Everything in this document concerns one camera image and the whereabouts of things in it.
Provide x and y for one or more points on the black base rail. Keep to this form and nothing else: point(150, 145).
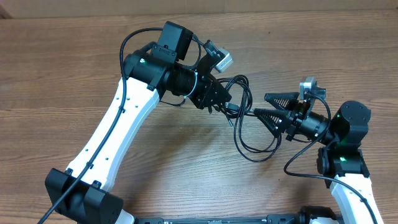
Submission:
point(269, 219)

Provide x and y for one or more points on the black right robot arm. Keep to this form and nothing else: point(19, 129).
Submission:
point(340, 161)

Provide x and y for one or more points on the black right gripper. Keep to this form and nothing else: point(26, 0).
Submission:
point(284, 116)

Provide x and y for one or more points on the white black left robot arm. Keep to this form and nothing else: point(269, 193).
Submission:
point(177, 62)

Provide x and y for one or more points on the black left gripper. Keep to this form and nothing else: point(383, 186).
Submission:
point(206, 97)

